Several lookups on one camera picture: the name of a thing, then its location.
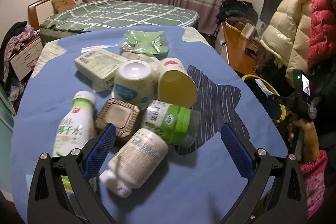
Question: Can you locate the white blue round tub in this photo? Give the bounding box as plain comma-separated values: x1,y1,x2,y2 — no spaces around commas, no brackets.
113,60,157,110

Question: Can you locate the green snack bag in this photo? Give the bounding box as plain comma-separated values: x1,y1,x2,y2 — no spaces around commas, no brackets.
121,30,169,56

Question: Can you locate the person's right hand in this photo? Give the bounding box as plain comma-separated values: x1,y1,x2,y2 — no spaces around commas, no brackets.
288,119,320,164

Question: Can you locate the wooden desk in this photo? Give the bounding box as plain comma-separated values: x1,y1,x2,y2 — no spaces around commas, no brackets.
222,22,258,76

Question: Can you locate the white supplement bottle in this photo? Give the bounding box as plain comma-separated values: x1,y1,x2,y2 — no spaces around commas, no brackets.
99,128,169,198

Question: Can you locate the left brown pillow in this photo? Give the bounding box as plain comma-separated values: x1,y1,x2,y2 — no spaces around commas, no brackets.
51,0,76,14

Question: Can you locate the green plaid bed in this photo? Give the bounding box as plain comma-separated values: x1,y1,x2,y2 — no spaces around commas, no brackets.
39,0,199,40

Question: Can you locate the green white tea jar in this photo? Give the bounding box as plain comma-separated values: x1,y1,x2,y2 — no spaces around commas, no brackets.
141,100,201,148

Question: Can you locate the clothes pile on nightstand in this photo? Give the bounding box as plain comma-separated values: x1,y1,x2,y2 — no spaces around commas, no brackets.
1,21,34,83

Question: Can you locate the black television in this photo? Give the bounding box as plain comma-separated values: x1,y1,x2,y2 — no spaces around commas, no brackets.
260,0,283,25

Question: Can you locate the white green drink bottle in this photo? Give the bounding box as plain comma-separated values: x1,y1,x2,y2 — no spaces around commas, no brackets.
52,90,97,193

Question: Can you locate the yellow paper cup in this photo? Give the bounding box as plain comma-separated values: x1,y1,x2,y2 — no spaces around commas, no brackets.
157,57,198,109

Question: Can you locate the cream puffer jacket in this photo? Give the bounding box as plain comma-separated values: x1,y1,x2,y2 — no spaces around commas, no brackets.
261,0,311,84

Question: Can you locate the dark clothes pile on desk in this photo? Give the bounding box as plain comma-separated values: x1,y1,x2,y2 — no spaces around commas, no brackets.
216,0,259,25

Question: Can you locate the pink patterned right sleeve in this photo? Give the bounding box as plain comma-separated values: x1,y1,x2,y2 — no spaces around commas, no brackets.
299,150,327,218

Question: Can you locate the wooden headboard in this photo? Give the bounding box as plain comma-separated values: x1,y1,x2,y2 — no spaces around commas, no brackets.
28,0,83,30

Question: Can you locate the white nightstand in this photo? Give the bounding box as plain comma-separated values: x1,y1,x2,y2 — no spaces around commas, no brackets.
10,36,43,80

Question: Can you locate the red quilted jacket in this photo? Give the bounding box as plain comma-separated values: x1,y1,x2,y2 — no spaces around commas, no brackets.
286,0,336,75

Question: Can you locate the yellow rimmed trash bin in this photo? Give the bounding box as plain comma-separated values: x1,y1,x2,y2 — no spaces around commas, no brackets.
242,75,286,123

